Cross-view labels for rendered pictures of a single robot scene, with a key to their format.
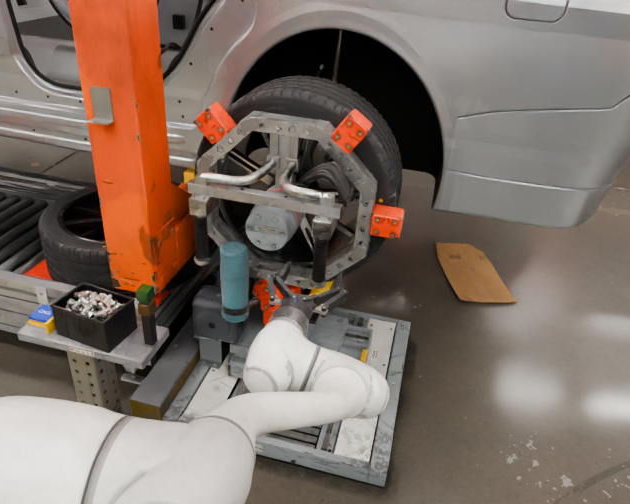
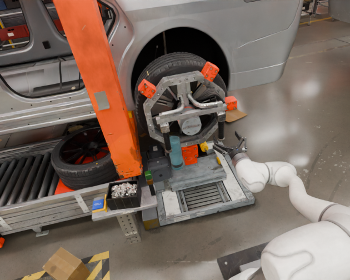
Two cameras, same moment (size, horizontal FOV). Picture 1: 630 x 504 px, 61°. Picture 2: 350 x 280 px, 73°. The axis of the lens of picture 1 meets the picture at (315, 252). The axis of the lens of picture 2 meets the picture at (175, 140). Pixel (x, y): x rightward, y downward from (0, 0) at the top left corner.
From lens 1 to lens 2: 0.66 m
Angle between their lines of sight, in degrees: 16
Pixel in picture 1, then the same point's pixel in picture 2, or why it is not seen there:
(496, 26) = (241, 7)
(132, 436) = not seen: outside the picture
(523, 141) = (258, 51)
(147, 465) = not seen: outside the picture
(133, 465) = not seen: outside the picture
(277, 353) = (257, 173)
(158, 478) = not seen: outside the picture
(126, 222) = (123, 148)
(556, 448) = (295, 161)
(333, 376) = (282, 171)
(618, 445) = (311, 150)
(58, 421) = (325, 236)
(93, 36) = (91, 68)
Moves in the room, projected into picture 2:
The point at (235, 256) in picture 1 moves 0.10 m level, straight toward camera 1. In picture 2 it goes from (177, 142) to (185, 150)
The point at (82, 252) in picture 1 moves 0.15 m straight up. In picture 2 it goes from (88, 170) to (81, 156)
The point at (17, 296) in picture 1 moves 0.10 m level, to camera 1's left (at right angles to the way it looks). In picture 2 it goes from (65, 204) to (51, 209)
